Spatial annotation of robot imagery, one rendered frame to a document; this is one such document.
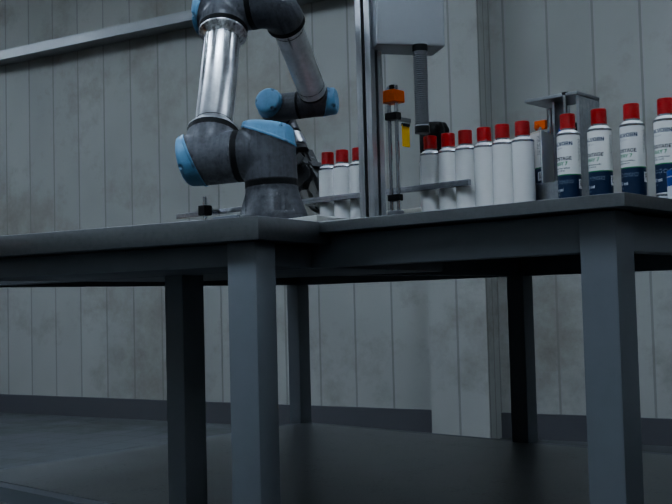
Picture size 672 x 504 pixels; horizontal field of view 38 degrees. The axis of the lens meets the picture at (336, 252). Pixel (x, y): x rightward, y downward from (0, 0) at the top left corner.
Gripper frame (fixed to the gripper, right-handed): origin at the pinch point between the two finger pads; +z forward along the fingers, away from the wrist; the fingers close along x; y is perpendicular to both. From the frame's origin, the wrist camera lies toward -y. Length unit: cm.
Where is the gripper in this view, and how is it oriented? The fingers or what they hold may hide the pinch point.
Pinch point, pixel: (318, 209)
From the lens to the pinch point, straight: 268.7
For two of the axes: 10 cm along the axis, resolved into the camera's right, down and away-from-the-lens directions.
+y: 6.7, 0.2, 7.5
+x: -6.3, 5.4, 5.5
